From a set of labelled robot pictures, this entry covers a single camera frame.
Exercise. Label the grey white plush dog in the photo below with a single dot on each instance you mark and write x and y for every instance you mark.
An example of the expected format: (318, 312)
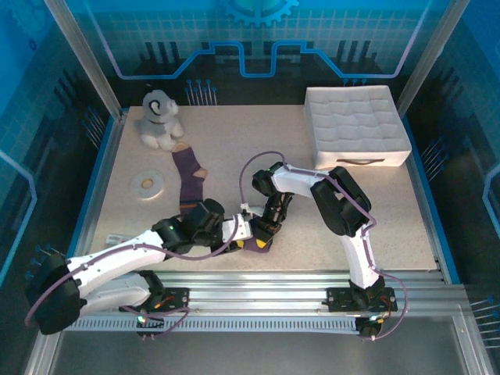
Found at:
(156, 121)

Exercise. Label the white tape roll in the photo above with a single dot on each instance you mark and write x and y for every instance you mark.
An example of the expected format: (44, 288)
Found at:
(156, 188)

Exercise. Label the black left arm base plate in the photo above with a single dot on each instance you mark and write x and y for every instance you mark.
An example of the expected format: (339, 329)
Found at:
(177, 298)

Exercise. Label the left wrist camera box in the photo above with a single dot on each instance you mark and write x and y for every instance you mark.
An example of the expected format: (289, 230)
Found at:
(234, 228)

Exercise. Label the white fabric organizer box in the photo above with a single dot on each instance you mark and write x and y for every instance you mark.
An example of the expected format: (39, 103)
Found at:
(351, 117)

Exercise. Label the grey metal front panel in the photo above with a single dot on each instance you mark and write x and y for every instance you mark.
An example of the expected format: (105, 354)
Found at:
(254, 355)

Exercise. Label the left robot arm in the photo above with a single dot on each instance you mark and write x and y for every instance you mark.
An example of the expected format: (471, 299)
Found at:
(117, 261)

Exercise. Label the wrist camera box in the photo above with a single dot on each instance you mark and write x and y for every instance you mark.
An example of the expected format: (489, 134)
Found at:
(234, 228)
(254, 213)

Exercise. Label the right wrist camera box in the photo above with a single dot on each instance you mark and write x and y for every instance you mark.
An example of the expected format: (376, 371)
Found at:
(254, 213)

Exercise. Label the blue table edge strip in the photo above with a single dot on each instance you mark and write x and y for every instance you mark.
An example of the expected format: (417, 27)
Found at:
(88, 197)
(426, 187)

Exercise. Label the purple sock tan toe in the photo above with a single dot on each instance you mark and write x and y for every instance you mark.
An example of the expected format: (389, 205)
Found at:
(189, 176)

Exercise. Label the aluminium mounting rail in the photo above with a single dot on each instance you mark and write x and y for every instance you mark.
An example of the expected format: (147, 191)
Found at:
(254, 291)

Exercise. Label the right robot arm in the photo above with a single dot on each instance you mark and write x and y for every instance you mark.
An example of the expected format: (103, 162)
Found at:
(293, 186)

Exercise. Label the purple sock navy toe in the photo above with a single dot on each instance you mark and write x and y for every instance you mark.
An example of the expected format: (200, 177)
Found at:
(256, 250)

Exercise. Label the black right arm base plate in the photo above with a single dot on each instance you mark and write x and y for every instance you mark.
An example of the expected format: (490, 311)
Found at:
(340, 298)

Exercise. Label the small white label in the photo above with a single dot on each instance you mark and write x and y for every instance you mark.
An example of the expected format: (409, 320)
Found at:
(118, 238)

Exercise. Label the aluminium frame post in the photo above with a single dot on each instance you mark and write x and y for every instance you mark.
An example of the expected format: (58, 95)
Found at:
(86, 58)
(427, 58)

